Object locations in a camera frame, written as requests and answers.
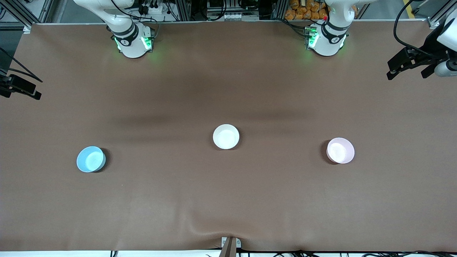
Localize blue bowl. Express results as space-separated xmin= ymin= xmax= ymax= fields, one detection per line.
xmin=76 ymin=146 xmax=106 ymax=173

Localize pink bowl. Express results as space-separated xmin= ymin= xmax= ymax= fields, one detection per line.
xmin=326 ymin=137 xmax=355 ymax=165

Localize white bowl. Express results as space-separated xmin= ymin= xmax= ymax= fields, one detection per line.
xmin=213 ymin=124 xmax=240 ymax=150

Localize orange snack packs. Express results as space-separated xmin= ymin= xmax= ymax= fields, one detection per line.
xmin=285 ymin=0 xmax=357 ymax=20

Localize white power strip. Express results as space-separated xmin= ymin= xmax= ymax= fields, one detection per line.
xmin=139 ymin=3 xmax=165 ymax=15

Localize grey equipment box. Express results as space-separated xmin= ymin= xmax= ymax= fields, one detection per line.
xmin=206 ymin=0 xmax=259 ymax=21

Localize brown table mat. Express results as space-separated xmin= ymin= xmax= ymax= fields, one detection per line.
xmin=0 ymin=21 xmax=457 ymax=252

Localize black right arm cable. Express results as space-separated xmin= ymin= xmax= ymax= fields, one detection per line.
xmin=0 ymin=47 xmax=44 ymax=83

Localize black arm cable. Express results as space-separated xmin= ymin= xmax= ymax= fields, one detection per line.
xmin=393 ymin=0 xmax=431 ymax=57
xmin=0 ymin=47 xmax=44 ymax=83

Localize aluminium frame profile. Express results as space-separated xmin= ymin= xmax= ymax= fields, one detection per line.
xmin=427 ymin=0 xmax=457 ymax=29
xmin=0 ymin=0 xmax=54 ymax=32

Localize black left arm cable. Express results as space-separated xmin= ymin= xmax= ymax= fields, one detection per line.
xmin=393 ymin=0 xmax=431 ymax=57

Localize metal bracket with post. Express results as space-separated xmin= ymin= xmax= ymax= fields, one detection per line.
xmin=220 ymin=237 xmax=242 ymax=257

